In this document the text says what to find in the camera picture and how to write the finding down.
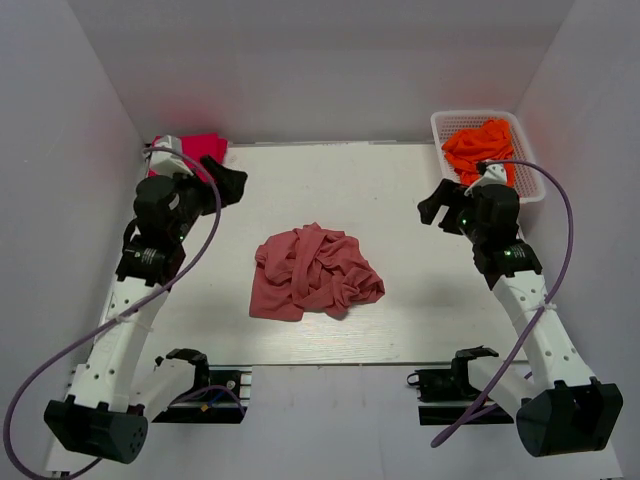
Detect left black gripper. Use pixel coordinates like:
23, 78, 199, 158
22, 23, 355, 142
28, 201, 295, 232
170, 155, 248, 242

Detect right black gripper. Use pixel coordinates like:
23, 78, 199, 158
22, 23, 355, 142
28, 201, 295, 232
418, 179, 488, 244

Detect salmon pink t-shirt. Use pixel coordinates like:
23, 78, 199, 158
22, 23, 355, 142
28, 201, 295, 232
249, 223, 385, 322

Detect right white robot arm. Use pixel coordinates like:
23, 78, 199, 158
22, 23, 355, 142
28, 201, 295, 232
418, 179, 623, 457

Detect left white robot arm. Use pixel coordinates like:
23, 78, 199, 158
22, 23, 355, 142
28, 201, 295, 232
44, 156, 248, 464

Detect folded magenta t-shirt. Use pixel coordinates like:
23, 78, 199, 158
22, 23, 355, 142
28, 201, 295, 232
176, 133, 228, 182

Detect orange crumpled t-shirt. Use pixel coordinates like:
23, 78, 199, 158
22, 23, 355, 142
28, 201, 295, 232
441, 118, 514, 186

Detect white plastic mesh basket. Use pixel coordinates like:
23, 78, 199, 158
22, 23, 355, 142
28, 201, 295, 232
431, 110, 546, 204

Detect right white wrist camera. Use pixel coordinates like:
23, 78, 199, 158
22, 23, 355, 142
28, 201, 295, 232
464, 162, 507, 197

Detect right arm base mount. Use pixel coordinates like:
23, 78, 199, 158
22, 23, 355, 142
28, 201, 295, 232
406, 346, 498, 426

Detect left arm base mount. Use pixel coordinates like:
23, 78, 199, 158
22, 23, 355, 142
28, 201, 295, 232
153, 349, 252, 425

